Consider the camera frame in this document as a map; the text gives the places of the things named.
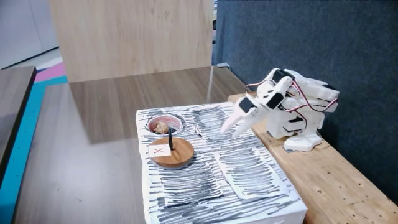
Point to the brown debris clump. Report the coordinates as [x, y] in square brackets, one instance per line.
[161, 127]

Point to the wide scribbled paper sheet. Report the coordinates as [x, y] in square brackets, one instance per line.
[252, 174]

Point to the round wooden disc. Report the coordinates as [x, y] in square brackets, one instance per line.
[182, 154]

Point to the black peg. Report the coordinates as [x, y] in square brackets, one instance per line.
[170, 140]

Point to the narrow scribbled paper sheet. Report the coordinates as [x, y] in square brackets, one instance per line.
[186, 183]

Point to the white card with red cross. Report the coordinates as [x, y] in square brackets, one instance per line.
[159, 151]

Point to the dark blue fabric partition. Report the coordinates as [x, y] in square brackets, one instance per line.
[311, 31]

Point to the box covered in scribbled paper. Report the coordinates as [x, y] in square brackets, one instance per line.
[186, 205]

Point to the light wooden plank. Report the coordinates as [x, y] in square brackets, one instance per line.
[326, 186]

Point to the light wooden panel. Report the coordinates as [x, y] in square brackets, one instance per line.
[124, 37]

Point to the dark wooden side table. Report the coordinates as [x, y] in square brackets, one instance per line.
[12, 102]

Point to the small grey partition bracket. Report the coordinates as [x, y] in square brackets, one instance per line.
[223, 65]

